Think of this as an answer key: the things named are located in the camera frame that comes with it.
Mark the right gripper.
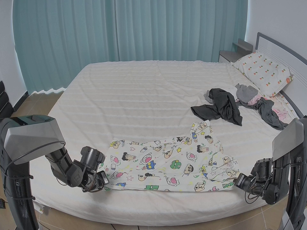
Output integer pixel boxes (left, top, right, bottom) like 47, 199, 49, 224
233, 173, 253, 191

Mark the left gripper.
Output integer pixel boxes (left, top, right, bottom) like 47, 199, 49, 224
95, 170, 111, 192

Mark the white printed pyjama top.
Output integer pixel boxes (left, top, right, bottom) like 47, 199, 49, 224
105, 121, 240, 192

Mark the dark grey garment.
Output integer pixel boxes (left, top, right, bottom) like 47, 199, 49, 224
237, 97, 292, 131

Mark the black garment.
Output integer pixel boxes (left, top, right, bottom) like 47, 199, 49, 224
191, 88, 243, 126

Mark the pink garment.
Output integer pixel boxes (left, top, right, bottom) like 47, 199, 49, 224
236, 95, 288, 122

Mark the white printed pillow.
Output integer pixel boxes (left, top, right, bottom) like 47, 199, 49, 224
231, 51, 294, 97
270, 92, 300, 120

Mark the small grey garment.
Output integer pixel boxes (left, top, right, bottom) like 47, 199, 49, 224
203, 90, 215, 104

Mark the bed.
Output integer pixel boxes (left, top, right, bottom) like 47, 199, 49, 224
31, 32, 307, 225

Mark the grey bedside table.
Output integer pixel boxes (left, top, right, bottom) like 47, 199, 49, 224
219, 38, 253, 64

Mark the blue-green curtain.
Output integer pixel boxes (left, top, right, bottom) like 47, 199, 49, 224
115, 0, 248, 63
13, 0, 120, 95

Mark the black cable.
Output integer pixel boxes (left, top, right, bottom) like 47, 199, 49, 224
6, 140, 66, 166
245, 190, 263, 204

